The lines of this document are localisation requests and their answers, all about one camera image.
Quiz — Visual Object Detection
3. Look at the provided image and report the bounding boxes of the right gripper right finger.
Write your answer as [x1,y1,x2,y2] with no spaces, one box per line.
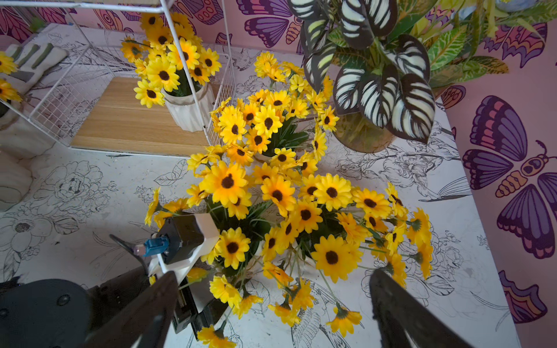
[369,270,470,347]

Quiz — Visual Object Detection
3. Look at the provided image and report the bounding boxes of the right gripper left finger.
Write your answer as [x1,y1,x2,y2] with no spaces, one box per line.
[82,271,178,347]

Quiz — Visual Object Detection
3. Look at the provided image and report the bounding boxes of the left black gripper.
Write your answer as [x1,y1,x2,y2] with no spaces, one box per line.
[172,278,228,335]

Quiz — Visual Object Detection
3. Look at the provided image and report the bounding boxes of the sunflower pot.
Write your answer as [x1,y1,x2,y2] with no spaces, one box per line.
[1,52,22,117]
[121,13,222,132]
[143,160,434,338]
[150,262,315,347]
[188,52,339,176]

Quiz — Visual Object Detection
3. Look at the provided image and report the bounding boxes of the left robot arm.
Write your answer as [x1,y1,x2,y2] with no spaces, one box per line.
[1,267,226,347]

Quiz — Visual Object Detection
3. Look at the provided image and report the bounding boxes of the grey white gardening glove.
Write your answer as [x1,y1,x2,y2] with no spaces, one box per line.
[1,43,68,212]

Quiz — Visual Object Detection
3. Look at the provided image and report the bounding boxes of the green striped leafy potted plant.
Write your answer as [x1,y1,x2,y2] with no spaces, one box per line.
[288,0,556,143]

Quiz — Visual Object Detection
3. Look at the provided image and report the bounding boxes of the white wire wooden shelf rack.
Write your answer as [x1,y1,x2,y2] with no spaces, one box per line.
[0,0,238,158]

